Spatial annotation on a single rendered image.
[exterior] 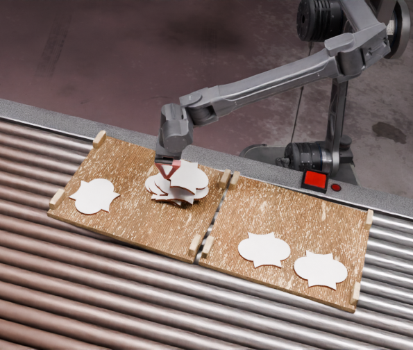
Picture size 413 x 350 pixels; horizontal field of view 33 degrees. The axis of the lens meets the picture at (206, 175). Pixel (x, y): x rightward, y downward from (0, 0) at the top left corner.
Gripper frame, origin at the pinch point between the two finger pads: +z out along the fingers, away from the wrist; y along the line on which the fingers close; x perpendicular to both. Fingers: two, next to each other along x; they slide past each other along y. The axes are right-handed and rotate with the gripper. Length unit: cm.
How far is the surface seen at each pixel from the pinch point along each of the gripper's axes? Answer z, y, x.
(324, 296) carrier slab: 11, -29, -42
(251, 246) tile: 10.5, -15.5, -23.9
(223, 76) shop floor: 106, 191, -23
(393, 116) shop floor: 107, 171, -120
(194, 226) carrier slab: 11.2, -10.0, -8.7
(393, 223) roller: 14, 1, -65
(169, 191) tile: 7.8, -1.2, -0.9
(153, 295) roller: 13.0, -32.1, 0.1
